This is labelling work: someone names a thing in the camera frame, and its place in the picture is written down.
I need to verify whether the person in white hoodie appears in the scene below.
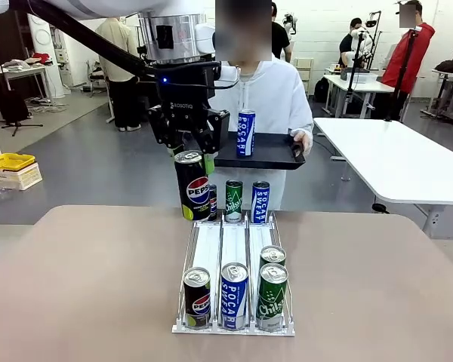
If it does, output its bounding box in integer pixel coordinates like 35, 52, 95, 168
207, 0, 315, 211

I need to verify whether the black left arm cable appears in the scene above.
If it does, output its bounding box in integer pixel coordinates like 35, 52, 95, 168
20, 0, 168, 82

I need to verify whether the person in beige jacket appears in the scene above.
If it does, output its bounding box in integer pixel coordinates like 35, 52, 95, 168
95, 16, 143, 133

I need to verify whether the person's left hand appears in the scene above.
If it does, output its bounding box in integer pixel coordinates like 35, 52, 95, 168
289, 128, 313, 156

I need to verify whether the person in black t-shirt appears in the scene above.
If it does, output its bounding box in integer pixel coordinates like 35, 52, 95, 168
270, 2, 292, 61

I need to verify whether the cluttered white desk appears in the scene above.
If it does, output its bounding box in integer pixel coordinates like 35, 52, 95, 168
0, 64, 54, 121

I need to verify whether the blue Pocari Sweat can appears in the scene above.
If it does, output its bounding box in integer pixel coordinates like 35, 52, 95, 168
220, 262, 249, 330
236, 109, 257, 158
251, 181, 271, 224

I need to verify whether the black Pepsi can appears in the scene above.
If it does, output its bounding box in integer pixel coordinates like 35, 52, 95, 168
183, 267, 211, 330
174, 150, 211, 222
208, 183, 219, 222

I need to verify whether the black stand with bag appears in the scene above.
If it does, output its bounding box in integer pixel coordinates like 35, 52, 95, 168
0, 67, 45, 137

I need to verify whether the person's left forearm white sleeve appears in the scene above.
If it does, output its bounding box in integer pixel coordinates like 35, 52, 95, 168
288, 96, 315, 135

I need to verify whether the black backpack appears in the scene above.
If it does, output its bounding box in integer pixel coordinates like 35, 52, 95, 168
313, 77, 331, 102

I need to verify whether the person in black with robot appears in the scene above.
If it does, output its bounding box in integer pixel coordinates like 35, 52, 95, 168
338, 17, 364, 68

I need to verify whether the clear plastic bowl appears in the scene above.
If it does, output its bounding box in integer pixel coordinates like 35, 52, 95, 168
0, 183, 19, 201

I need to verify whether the green Chilsung can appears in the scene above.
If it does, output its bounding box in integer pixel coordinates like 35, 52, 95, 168
225, 179, 245, 222
260, 245, 287, 267
256, 262, 289, 333

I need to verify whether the person in red jacket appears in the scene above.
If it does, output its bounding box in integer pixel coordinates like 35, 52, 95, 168
381, 0, 436, 121

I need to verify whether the white can dispenser rack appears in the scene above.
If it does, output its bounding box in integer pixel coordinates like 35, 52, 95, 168
171, 208, 297, 337

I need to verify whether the white tower air conditioner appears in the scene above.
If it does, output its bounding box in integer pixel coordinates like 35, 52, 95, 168
26, 14, 72, 100

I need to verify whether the black serving tray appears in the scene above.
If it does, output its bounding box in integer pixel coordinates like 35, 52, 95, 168
211, 130, 307, 171

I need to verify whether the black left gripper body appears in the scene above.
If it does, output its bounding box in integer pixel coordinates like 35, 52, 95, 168
153, 62, 217, 146

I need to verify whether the black camera tripod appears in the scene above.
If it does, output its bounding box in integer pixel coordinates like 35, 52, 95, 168
346, 11, 383, 114

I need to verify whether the black tripod pole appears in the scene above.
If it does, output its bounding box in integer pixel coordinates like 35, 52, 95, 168
384, 25, 420, 122

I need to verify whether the yellow and white crate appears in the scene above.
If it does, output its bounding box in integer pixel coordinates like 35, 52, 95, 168
0, 152, 44, 192

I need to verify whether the cable bundle on floor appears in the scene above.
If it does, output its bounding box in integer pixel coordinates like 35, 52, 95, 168
26, 96, 69, 114

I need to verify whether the large white table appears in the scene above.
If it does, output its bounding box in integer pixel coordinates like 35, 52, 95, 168
312, 117, 453, 241

